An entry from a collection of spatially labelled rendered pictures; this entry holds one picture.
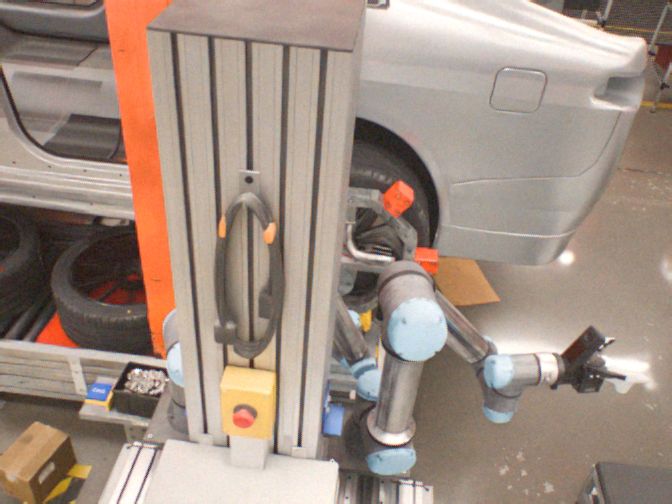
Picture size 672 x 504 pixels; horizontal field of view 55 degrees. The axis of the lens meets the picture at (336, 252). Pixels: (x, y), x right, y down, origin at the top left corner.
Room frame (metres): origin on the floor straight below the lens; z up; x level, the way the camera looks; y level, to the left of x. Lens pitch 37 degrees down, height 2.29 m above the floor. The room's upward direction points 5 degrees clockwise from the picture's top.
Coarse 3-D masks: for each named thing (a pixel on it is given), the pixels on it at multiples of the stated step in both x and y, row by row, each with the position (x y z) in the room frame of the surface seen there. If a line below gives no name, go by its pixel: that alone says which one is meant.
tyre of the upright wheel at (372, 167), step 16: (368, 144) 2.13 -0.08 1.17; (352, 160) 2.00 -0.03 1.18; (368, 160) 2.02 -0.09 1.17; (384, 160) 2.06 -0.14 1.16; (400, 160) 2.13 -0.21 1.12; (352, 176) 1.94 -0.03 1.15; (368, 176) 1.94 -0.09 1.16; (384, 176) 1.95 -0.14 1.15; (400, 176) 2.01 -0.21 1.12; (416, 176) 2.13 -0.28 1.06; (384, 192) 1.93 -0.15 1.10; (416, 192) 2.01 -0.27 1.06; (416, 208) 1.93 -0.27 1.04; (416, 224) 1.93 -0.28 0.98
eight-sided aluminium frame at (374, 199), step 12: (348, 192) 1.90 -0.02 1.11; (360, 192) 1.89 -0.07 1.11; (372, 192) 1.89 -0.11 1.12; (348, 204) 1.85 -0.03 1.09; (360, 204) 1.85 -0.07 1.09; (372, 204) 1.85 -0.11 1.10; (384, 216) 1.85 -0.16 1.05; (396, 228) 1.85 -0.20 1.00; (408, 228) 1.89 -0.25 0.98; (408, 240) 1.84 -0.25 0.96; (408, 252) 1.85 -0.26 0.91; (348, 300) 1.89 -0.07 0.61; (360, 300) 1.89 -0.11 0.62; (372, 300) 1.85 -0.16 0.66; (360, 312) 1.85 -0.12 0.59
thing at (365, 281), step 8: (360, 208) 1.96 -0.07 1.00; (368, 208) 1.96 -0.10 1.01; (360, 216) 1.97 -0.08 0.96; (384, 224) 1.96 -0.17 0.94; (360, 232) 1.96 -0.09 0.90; (368, 232) 1.96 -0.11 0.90; (400, 240) 2.07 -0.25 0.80; (368, 248) 1.96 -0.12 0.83; (376, 248) 1.96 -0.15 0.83; (384, 248) 1.95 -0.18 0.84; (360, 272) 2.05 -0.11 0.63; (368, 272) 2.04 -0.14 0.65; (360, 280) 2.00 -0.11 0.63; (368, 280) 1.98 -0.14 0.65; (376, 280) 1.96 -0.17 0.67; (360, 288) 1.95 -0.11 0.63; (368, 288) 1.94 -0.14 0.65
